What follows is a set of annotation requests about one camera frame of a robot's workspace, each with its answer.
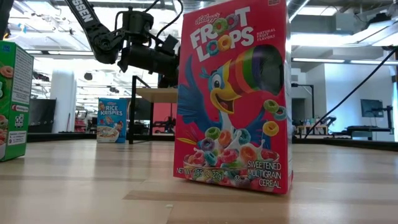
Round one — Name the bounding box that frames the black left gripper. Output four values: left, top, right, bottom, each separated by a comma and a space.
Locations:
117, 43, 180, 89

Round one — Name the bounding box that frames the red Froot Loops cereal box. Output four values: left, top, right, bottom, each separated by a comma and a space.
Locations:
173, 0, 294, 195

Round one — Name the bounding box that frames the blue Rice Krispies cereal box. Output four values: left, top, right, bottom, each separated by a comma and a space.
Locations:
96, 98, 129, 144

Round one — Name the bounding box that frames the wooden shelf with black legs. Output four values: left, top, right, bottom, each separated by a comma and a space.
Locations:
128, 75, 178, 146

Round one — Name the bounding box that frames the green Apple Jacks cereal box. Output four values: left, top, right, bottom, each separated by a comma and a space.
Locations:
0, 40, 35, 163

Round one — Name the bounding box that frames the black screen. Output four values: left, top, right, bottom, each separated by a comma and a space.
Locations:
27, 98, 57, 134
127, 98, 152, 121

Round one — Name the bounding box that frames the white round column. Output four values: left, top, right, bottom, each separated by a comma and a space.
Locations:
50, 68, 78, 134

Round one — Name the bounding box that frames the long ceiling light strip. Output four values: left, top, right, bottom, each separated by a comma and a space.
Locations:
292, 57, 398, 66
24, 49, 94, 58

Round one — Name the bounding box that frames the black bent pole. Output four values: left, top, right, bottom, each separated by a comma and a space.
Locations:
291, 83, 315, 101

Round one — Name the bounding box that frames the grey ceiling air unit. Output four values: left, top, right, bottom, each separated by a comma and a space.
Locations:
290, 14, 358, 34

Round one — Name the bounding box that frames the black desk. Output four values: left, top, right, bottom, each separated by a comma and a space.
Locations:
331, 125, 393, 140

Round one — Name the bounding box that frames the computer monitor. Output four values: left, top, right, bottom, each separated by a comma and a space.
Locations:
360, 98, 385, 118

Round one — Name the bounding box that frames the red wall panel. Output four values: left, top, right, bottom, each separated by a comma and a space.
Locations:
154, 103, 178, 122

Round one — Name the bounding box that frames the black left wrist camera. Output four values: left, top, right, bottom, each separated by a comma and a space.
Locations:
160, 33, 180, 57

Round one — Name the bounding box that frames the silver ventilation duct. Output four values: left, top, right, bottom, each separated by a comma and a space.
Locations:
287, 0, 312, 22

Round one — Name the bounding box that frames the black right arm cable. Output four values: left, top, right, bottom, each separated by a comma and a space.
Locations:
303, 45, 398, 139

